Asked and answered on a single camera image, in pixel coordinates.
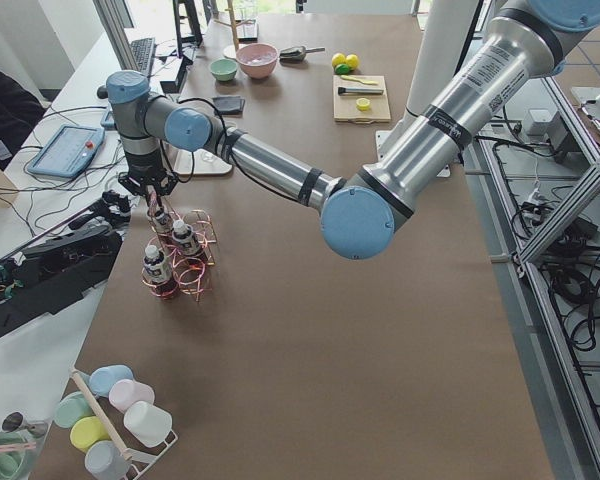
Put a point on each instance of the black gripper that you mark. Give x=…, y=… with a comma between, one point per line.
x=143, y=167

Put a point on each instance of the copper wire bottle basket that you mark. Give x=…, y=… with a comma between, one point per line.
x=193, y=275

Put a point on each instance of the tea bottle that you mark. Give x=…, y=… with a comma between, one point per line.
x=186, y=240
x=162, y=222
x=158, y=273

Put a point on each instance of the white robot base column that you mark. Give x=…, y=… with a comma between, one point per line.
x=448, y=32

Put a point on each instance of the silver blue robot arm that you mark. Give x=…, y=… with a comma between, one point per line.
x=360, y=215

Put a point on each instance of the cream serving tray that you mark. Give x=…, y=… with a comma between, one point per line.
x=199, y=163

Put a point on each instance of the blue teach pendant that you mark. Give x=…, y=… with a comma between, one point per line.
x=68, y=153
x=107, y=121

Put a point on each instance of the black computer mouse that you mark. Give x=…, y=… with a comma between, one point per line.
x=102, y=92

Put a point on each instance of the grey folded cloth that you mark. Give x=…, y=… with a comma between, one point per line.
x=231, y=105

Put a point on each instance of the black keyboard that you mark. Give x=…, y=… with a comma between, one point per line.
x=143, y=52

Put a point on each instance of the green bowl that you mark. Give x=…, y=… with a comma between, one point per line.
x=223, y=70

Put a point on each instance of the black equipment case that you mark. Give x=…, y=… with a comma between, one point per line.
x=54, y=274

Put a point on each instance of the pink bowl with ice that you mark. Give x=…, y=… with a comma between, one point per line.
x=257, y=60

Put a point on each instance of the wooden stand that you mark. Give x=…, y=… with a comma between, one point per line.
x=242, y=21

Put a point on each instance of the metal ice scoop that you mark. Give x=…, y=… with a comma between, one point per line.
x=297, y=53

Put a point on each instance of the steel muddler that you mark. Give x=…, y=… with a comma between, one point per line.
x=342, y=91

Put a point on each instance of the blue cup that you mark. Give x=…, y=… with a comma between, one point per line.
x=102, y=379

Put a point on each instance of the yellow plastic knife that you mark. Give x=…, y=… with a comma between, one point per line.
x=358, y=80

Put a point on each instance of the wooden cutting board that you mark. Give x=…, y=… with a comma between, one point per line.
x=344, y=107

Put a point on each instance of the pink cup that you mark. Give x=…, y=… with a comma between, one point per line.
x=126, y=392

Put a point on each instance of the half lemon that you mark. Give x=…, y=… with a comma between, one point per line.
x=363, y=104

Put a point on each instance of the green cup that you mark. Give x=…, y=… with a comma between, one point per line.
x=72, y=408

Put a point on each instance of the white cup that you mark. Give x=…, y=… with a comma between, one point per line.
x=148, y=423

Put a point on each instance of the yellow cup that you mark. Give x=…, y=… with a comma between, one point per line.
x=86, y=432

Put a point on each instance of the metal jigger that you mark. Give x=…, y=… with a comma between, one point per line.
x=16, y=422

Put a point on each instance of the grey cup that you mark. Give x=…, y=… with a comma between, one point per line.
x=104, y=461

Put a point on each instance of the white cup rack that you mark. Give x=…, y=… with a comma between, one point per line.
x=143, y=459

